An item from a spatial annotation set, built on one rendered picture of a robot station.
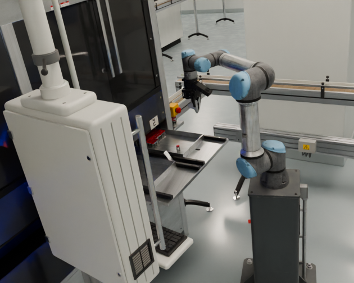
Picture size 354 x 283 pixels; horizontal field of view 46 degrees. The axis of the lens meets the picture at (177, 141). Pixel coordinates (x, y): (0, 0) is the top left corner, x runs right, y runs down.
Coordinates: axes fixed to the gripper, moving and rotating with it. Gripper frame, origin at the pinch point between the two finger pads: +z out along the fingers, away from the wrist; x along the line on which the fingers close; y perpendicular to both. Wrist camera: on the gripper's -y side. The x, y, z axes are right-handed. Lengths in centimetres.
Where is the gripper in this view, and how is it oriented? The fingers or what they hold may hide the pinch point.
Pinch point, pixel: (198, 110)
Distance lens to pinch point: 239.1
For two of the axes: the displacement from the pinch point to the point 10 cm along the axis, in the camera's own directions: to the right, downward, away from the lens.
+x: -5.0, 4.5, -7.4
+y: -8.5, -1.3, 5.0
